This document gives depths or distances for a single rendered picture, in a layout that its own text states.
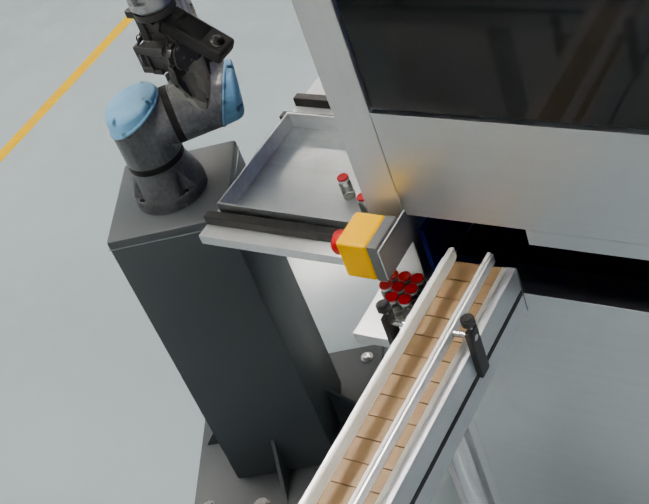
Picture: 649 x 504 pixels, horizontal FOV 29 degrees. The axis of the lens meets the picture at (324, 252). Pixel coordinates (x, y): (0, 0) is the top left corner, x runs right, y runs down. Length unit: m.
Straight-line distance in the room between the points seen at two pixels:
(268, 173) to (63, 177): 2.00
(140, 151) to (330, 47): 0.77
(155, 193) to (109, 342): 1.12
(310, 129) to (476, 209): 0.63
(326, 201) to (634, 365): 0.61
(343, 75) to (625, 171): 0.41
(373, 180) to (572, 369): 0.44
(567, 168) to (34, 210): 2.71
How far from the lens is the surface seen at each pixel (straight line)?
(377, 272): 1.86
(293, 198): 2.22
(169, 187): 2.45
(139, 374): 3.38
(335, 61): 1.74
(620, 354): 1.94
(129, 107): 2.39
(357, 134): 1.81
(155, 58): 2.10
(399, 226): 1.87
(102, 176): 4.15
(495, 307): 1.82
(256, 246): 2.16
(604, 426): 2.10
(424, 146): 1.77
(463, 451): 1.91
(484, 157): 1.73
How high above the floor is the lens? 2.21
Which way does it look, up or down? 40 degrees down
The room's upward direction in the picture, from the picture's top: 22 degrees counter-clockwise
